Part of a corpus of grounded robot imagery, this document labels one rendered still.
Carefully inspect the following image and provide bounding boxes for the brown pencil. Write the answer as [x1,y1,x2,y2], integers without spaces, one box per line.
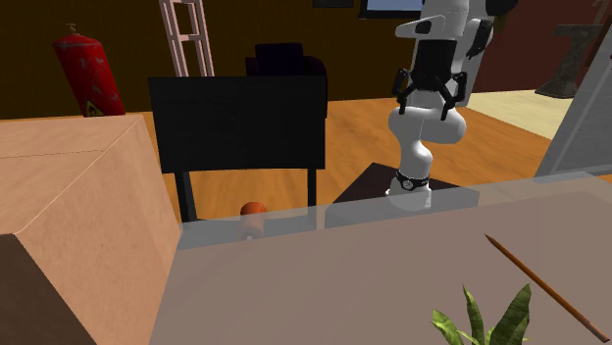
[483,232,612,344]

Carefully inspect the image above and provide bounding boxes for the dark grey pedestal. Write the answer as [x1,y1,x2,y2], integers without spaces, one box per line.
[535,24,606,100]

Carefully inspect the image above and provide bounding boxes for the dark robot stand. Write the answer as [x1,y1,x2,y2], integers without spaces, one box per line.
[331,162,463,205]

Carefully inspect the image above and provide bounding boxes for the grey flat panel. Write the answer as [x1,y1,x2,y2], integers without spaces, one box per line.
[534,45,612,179]

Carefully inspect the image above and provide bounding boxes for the pink ladder frame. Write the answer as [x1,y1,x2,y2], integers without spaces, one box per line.
[158,0,216,78]

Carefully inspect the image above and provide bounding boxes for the green leafy plant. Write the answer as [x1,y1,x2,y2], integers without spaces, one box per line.
[431,282,534,345]

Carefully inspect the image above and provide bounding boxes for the red fire extinguisher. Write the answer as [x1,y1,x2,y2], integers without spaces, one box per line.
[52,23,128,119]

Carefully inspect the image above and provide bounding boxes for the blue wall picture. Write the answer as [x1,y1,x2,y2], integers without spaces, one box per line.
[357,0,427,21]

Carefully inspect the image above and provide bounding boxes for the tan cardboard box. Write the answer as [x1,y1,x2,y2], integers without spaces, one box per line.
[0,113,182,345]

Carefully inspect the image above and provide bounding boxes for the orange topped cylinder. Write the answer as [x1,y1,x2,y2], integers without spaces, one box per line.
[237,201,270,241]

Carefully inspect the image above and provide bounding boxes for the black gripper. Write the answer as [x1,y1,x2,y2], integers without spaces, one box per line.
[391,39,468,123]

